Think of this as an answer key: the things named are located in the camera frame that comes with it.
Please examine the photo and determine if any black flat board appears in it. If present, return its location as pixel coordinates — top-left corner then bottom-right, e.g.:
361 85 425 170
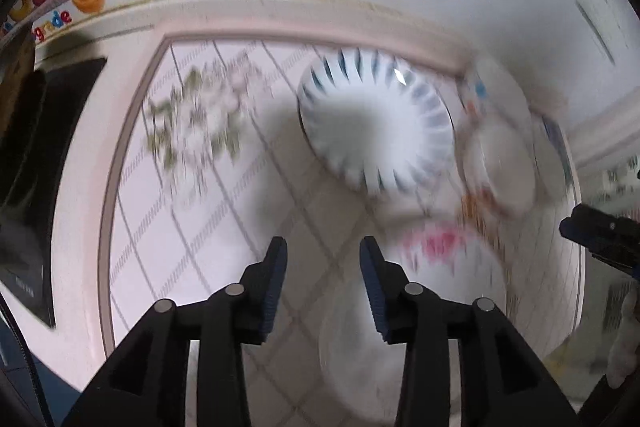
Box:
0 56 109 329

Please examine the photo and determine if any white plate with colourful print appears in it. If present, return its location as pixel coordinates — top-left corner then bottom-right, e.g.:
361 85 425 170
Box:
457 56 537 220

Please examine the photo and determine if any white plate with blue rim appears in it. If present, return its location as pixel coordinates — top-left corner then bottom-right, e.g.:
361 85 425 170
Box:
531 116 577 205

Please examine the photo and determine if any blue striped white bowl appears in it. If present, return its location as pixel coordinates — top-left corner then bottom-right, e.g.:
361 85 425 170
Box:
296 48 455 198

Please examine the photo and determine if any white fluffy cloth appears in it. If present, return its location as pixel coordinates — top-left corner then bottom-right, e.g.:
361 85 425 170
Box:
605 291 640 389

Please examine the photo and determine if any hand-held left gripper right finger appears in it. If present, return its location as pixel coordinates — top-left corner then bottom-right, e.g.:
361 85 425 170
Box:
360 236 581 427

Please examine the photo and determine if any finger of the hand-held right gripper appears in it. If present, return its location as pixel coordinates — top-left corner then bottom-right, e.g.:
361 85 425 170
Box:
559 204 640 280

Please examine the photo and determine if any black cable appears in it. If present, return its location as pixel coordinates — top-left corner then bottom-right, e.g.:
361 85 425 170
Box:
0 297 55 427

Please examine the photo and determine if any white bowl with red print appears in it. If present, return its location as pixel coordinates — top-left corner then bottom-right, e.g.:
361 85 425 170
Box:
319 221 507 424

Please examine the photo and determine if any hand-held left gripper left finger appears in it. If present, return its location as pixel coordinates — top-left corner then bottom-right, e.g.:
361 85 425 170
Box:
60 237 289 427

